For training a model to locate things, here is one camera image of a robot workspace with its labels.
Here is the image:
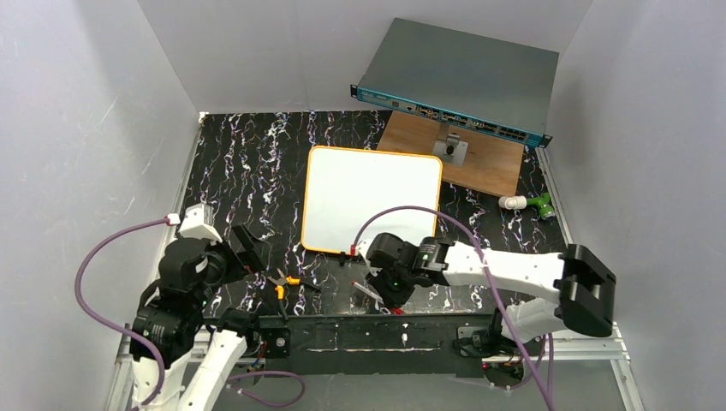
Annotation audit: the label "wooden board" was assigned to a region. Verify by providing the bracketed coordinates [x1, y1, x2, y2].
[378, 111, 524, 196]

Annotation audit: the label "grey network switch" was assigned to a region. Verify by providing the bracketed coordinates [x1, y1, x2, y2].
[350, 18, 559, 148]

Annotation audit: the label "orange handled pliers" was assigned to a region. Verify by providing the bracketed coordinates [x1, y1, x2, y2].
[266, 269, 321, 322]

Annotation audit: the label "metal bracket on board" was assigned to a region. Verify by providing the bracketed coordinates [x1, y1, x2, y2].
[431, 123, 468, 166]

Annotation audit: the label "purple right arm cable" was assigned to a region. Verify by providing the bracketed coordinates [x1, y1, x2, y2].
[348, 205, 557, 411]

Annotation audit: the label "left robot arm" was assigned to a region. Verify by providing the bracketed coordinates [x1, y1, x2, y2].
[129, 225, 266, 410]

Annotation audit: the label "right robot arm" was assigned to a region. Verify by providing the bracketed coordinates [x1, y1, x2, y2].
[354, 233, 616, 343]

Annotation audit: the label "orange framed whiteboard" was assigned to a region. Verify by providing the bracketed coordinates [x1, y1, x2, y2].
[301, 146, 443, 254]

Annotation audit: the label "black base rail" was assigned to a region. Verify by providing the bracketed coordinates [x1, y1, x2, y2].
[204, 313, 540, 380]

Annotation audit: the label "white and green pipe fitting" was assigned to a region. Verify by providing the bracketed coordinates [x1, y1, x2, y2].
[497, 192, 556, 219]

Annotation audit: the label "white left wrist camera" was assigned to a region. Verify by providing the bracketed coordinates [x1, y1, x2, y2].
[178, 202, 223, 243]

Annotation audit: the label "aluminium frame rail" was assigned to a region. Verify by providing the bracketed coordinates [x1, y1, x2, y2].
[104, 327, 642, 410]

